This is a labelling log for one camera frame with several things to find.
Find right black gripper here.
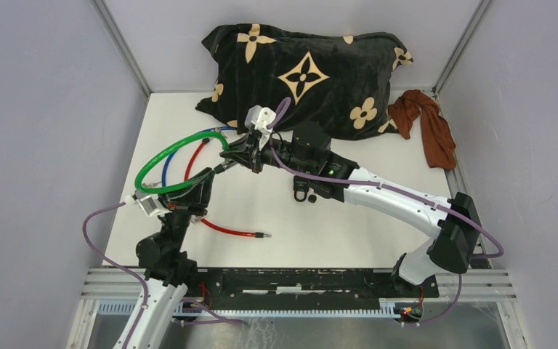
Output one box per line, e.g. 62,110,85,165
221,130,315,176

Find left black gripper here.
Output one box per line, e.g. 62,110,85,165
158,167,215,252

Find green cable lock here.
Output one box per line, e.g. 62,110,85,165
134,126,235,194

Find small black padlock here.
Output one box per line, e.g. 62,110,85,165
293,176,310,203

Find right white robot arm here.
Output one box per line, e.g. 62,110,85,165
220,122,481,297

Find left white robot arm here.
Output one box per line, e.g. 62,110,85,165
115,167,215,348

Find small brass padlock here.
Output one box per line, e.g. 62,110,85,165
142,182,163,188

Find black floral pillow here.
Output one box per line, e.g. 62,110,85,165
196,23,413,140

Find brown cloth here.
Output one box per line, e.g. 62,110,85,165
388,89,457,170

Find red cable lock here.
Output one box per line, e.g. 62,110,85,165
183,140,272,239

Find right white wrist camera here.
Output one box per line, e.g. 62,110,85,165
244,105,277,150

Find blue cable lock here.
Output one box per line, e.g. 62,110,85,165
161,126,237,188

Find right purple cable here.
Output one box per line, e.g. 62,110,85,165
266,97,505,261

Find purple cable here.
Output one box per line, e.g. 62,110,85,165
266,97,505,261
82,201,151,349

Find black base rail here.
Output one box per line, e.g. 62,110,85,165
185,268,440,317

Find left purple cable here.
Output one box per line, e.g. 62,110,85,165
82,201,151,349

